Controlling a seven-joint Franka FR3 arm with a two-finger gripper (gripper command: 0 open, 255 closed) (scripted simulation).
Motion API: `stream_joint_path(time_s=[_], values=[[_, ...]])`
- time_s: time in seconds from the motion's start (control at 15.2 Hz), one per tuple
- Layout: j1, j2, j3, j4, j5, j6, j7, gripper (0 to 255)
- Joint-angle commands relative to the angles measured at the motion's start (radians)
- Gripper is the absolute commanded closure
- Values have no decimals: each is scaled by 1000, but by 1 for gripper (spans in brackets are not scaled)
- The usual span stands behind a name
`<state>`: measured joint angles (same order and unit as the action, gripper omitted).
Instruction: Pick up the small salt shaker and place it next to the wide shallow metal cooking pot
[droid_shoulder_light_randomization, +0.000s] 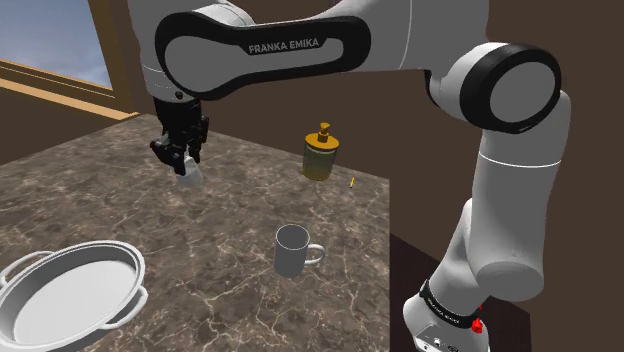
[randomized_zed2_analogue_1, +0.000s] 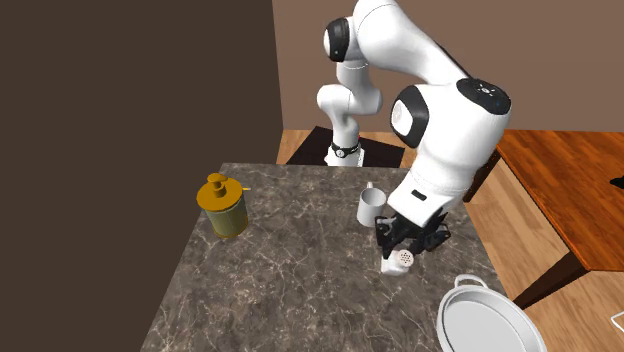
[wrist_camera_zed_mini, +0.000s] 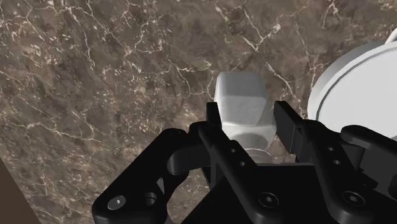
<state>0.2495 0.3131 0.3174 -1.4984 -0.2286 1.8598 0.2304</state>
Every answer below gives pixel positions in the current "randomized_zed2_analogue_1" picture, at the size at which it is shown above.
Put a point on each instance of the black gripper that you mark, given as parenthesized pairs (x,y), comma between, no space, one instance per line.
(410,228)

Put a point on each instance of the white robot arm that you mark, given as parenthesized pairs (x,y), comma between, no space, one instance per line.
(438,122)

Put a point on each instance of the white shaker with holes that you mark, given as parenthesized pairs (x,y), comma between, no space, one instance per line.
(397,262)

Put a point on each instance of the white mug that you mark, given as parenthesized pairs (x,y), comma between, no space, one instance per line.
(370,207)

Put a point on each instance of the black robot stand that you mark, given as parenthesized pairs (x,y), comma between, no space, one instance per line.
(380,152)

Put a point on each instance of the brown wooden table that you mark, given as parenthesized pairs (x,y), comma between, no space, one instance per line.
(575,185)

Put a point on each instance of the black object on table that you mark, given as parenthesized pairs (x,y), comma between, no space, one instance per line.
(618,182)

